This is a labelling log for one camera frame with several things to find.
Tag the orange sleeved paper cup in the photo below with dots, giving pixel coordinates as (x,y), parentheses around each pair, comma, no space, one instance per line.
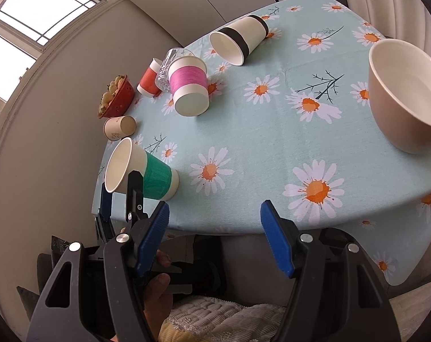
(148,78)

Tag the pile of pale fruits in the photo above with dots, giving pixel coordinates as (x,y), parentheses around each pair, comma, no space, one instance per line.
(112,89)

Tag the black banded paper cup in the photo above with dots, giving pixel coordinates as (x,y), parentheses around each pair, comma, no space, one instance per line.
(251,28)

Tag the green sleeved paper cup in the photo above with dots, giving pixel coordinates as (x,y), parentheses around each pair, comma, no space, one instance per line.
(158,178)

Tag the white quilted cushion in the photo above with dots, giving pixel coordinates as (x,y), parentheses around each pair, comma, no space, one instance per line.
(215,317)

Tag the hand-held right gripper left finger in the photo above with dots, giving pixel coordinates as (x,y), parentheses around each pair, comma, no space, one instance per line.
(152,237)

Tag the window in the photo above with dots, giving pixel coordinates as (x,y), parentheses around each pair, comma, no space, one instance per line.
(41,7)

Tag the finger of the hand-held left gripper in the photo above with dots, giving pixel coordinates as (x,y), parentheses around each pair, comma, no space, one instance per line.
(134,192)
(106,205)

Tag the pink sleeved paper cup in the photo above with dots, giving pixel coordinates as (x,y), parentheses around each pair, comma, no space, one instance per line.
(188,78)

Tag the white curtain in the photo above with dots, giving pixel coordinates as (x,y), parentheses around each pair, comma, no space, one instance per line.
(382,0)

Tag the daisy print tablecloth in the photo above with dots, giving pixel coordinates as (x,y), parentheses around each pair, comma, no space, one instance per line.
(272,142)

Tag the clear glass cup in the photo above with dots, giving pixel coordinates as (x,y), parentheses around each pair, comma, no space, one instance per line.
(164,65)

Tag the red plastic basket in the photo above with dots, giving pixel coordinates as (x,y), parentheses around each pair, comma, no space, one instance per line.
(122,99)

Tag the small brown paper cup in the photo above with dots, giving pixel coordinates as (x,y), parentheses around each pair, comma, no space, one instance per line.
(112,130)

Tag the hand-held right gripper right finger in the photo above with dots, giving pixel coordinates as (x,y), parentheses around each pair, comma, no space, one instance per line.
(276,238)

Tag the beige bowl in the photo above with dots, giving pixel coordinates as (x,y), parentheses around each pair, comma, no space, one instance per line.
(390,121)

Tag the person's left hand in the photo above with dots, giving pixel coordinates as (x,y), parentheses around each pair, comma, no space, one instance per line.
(158,295)

